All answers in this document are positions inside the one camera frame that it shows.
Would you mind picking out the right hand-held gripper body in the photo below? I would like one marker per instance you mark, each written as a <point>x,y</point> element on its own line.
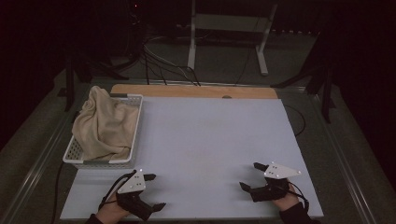
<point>271,189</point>

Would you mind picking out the white table cover board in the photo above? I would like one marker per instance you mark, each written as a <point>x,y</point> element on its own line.
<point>211,146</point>

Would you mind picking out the person's left hand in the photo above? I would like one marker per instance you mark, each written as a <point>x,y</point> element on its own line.
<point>109,213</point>

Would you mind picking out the grey metal rail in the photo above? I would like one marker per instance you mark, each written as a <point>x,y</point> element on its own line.
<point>34,174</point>
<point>218,83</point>
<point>345,168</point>

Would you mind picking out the person's right hand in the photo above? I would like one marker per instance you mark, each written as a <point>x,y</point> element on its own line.
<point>286,203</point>

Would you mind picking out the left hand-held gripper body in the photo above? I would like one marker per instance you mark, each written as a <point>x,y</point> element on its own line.
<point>132,185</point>

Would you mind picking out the white plastic basket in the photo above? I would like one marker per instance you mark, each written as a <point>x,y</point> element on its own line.
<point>137,107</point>

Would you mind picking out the white metal stand frame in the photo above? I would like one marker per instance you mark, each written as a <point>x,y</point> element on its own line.
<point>230,23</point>

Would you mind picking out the black stand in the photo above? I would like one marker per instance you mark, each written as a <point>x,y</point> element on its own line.
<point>325,87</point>

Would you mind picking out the beige cloth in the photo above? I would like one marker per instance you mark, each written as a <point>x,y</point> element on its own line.
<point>102,127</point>

